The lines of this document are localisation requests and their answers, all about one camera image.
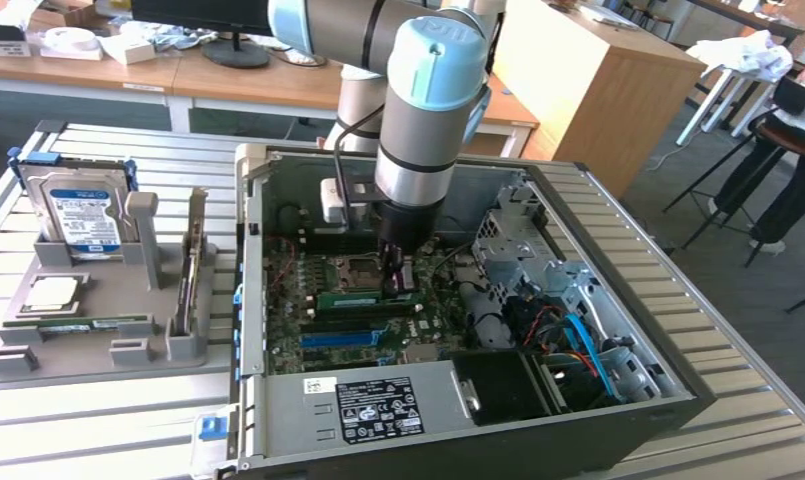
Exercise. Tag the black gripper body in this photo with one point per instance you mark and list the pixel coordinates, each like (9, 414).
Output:
(410, 222)

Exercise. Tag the plain green RAM stick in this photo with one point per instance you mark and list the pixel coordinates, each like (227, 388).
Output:
(349, 299)

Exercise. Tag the silver blue-capped robot arm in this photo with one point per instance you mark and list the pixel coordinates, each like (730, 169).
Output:
(416, 125)

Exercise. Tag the green RAM stick white label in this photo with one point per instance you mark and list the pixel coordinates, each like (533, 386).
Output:
(69, 324)

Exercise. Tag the CPU socket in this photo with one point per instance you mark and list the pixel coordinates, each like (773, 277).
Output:
(359, 272)

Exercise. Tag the green motherboard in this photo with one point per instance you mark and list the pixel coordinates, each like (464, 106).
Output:
(322, 320)

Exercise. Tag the blue expansion slot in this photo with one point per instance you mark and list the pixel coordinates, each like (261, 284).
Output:
(338, 340)

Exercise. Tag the metal disk bay cage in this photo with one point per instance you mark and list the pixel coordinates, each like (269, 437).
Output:
(536, 245)

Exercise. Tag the graphics card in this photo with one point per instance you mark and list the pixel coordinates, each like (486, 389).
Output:
(194, 265)

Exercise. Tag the open grey PC case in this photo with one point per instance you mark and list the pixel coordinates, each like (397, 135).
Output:
(442, 430)

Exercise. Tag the silver power supply unit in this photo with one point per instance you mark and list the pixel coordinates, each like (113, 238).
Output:
(302, 415)

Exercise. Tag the wooden cabinet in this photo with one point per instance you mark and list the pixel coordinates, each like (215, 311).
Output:
(602, 90)

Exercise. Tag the blue case latch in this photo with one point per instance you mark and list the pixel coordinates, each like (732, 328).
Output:
(209, 429)

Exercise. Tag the hard disk blue caddy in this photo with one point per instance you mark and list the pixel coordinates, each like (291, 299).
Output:
(85, 210)

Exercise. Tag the grey parts rack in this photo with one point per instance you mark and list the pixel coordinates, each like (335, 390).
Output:
(75, 350)

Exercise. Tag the black computer monitor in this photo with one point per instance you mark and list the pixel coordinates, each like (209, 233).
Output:
(202, 20)

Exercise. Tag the silver CPU chip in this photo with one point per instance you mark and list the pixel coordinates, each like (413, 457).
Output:
(51, 294)

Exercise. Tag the white metal stool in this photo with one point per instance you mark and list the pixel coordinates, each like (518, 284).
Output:
(716, 100)

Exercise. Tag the long wooden desk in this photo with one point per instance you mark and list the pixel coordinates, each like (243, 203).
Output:
(109, 75)

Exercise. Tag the small white box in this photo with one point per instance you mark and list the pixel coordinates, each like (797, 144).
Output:
(131, 50)

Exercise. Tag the seated person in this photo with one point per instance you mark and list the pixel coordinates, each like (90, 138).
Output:
(785, 170)

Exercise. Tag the black bar stool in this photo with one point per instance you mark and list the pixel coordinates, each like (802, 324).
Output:
(776, 137)

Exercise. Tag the crumpled white cloth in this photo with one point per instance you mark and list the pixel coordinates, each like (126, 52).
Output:
(752, 55)

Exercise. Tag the white round device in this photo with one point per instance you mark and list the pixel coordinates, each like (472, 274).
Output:
(71, 44)

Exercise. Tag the dark high table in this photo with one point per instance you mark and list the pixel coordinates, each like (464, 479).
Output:
(742, 10)

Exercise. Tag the white labelled box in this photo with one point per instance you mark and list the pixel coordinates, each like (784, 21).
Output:
(2, 42)

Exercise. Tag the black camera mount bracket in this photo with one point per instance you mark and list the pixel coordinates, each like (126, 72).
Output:
(365, 190)

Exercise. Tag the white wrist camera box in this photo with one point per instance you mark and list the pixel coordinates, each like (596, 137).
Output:
(333, 202)

